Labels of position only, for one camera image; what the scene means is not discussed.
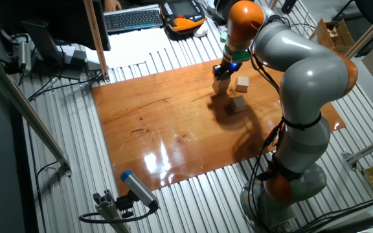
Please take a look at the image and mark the black camera cable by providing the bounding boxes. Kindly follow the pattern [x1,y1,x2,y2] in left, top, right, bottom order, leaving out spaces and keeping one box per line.
[78,200,159,225]

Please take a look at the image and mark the white rounded object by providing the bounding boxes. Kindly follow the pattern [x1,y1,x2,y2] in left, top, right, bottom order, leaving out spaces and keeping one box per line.
[193,23,210,38]

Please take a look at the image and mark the silver camera on clamp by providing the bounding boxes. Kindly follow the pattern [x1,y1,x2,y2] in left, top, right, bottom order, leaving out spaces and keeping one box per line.
[10,33,34,74]

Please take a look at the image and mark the black desk cables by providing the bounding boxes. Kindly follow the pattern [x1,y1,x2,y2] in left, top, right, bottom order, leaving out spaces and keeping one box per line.
[27,69,104,102]

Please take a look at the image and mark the white paper sheets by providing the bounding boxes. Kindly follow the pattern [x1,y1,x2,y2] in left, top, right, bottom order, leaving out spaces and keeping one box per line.
[85,27,163,71]

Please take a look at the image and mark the grey aluminium frame strut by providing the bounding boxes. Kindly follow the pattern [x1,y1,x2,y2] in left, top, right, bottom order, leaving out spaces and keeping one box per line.
[0,45,73,177]
[341,131,373,171]
[343,1,373,61]

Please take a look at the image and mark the aluminium profile camera post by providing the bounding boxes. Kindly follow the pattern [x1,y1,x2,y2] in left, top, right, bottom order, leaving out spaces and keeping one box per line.
[92,189,131,233]

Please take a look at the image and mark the varnished wooden board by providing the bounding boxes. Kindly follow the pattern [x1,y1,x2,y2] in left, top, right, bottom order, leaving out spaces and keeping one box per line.
[91,56,347,197]

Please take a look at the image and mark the orange and black teach pendant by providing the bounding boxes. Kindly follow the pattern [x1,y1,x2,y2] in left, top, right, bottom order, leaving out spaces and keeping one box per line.
[159,0,207,36]

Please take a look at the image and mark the black cable bundle along arm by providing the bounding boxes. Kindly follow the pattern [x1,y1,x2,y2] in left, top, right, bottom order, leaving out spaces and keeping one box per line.
[244,118,286,227]

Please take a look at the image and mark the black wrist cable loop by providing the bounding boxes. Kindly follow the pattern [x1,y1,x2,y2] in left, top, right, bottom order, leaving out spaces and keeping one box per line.
[247,16,282,95]

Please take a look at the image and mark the green camera mount flange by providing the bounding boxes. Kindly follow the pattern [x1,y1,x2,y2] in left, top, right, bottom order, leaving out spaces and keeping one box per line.
[222,43,252,64]

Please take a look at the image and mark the black monitor with stand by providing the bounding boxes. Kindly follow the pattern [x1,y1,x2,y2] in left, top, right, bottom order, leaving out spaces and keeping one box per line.
[0,0,111,81]

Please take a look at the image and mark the silver camera with blue cap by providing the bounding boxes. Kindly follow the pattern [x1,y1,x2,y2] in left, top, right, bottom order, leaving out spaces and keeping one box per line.
[120,170,160,212]

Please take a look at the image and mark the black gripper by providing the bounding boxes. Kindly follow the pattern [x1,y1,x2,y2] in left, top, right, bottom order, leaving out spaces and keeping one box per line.
[212,61,239,81]

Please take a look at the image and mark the black round device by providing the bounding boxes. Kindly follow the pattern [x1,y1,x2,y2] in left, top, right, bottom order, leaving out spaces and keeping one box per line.
[205,0,236,26]

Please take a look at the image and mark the person hand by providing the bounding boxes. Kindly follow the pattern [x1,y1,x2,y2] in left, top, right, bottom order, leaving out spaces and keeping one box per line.
[104,0,122,13]

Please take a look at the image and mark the cardboard box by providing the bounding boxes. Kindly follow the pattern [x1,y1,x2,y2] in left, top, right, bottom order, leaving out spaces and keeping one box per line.
[308,18,356,58]

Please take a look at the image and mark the black keyboard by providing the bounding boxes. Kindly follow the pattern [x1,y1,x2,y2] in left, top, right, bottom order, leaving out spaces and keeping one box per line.
[104,8,164,35]

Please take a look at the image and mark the black floor cable bundle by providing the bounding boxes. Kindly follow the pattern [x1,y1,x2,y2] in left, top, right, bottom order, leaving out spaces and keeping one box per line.
[288,193,373,233]

